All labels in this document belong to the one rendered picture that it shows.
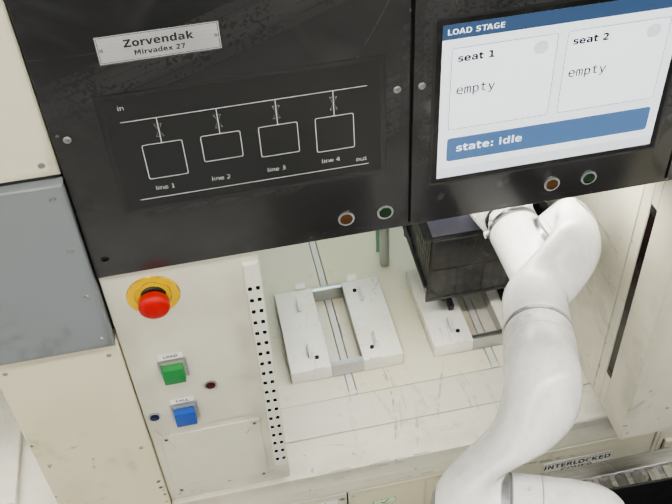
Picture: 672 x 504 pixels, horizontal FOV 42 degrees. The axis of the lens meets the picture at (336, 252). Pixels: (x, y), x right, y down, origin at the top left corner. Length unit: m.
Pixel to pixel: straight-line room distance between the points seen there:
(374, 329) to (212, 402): 0.45
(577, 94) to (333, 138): 0.29
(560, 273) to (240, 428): 0.54
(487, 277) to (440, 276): 0.10
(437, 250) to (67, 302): 0.68
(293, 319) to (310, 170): 0.70
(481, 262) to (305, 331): 0.36
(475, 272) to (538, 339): 0.59
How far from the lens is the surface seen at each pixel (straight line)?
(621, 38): 1.08
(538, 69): 1.05
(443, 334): 1.67
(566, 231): 1.26
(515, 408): 1.02
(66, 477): 1.45
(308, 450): 1.55
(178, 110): 0.97
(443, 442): 1.56
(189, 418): 1.33
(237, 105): 0.97
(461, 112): 1.04
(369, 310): 1.71
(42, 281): 1.12
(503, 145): 1.10
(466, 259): 1.59
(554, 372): 1.01
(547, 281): 1.20
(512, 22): 1.00
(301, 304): 1.72
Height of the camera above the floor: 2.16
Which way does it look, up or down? 44 degrees down
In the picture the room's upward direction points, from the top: 4 degrees counter-clockwise
